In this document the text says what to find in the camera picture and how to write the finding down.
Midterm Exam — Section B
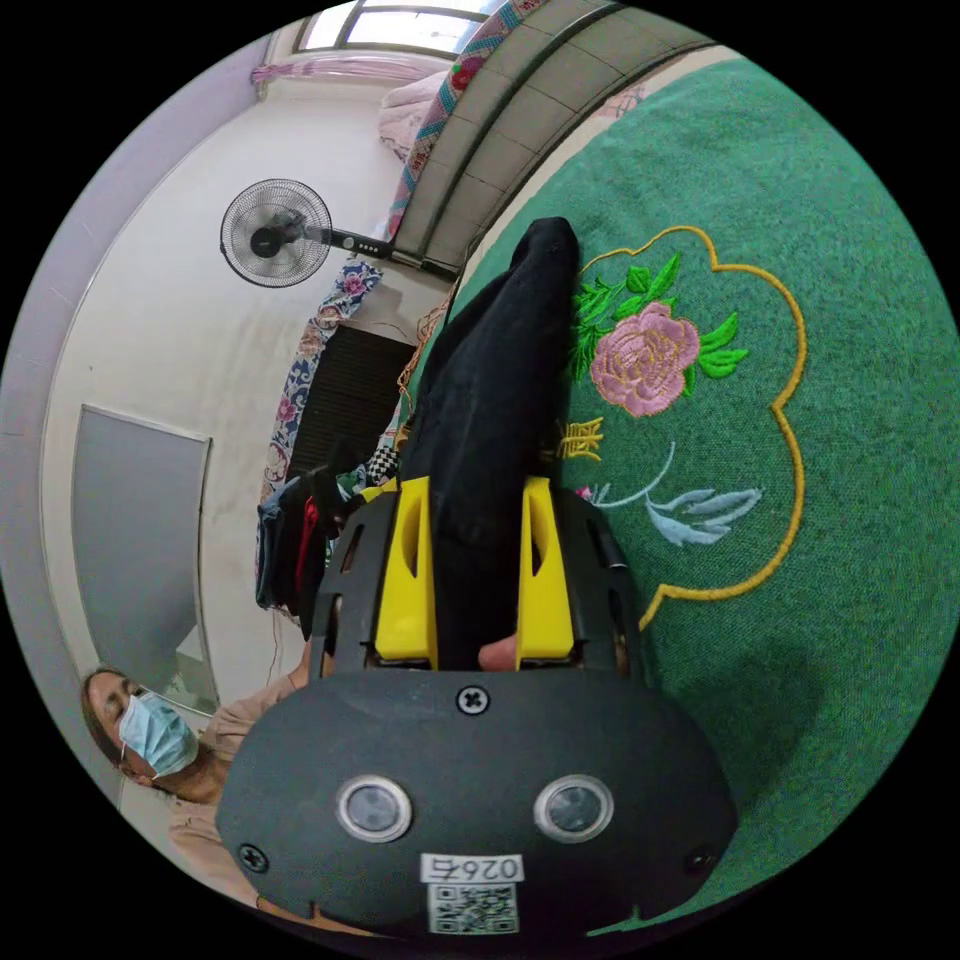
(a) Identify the black jacket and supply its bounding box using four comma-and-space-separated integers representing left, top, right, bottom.
408, 216, 583, 673

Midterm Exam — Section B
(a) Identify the black standing fan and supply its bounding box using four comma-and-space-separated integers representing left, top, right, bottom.
218, 177, 460, 291

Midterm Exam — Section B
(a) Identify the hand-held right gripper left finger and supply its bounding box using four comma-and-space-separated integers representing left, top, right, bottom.
374, 476, 439, 671

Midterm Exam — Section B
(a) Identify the bed with green embroidered quilt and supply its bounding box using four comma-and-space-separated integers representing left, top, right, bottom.
397, 44, 955, 939

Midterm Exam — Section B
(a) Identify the pile of clothes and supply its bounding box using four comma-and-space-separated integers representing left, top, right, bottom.
254, 440, 403, 643

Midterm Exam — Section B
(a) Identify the blue floral curtain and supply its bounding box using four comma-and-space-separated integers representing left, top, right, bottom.
258, 257, 385, 500

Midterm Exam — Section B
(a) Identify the person's body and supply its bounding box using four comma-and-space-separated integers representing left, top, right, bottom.
80, 644, 376, 939

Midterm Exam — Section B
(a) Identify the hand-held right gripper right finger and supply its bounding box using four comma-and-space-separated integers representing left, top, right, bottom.
515, 476, 577, 663

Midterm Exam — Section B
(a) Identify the pink curtain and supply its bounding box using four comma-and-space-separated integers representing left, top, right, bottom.
250, 55, 453, 88

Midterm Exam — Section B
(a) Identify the grey door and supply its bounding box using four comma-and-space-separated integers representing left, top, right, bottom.
71, 403, 220, 715

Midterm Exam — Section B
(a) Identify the window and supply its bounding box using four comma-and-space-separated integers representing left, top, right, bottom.
294, 0, 513, 60

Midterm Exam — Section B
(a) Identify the pink folded quilt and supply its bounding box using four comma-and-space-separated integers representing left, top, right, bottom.
377, 69, 453, 165

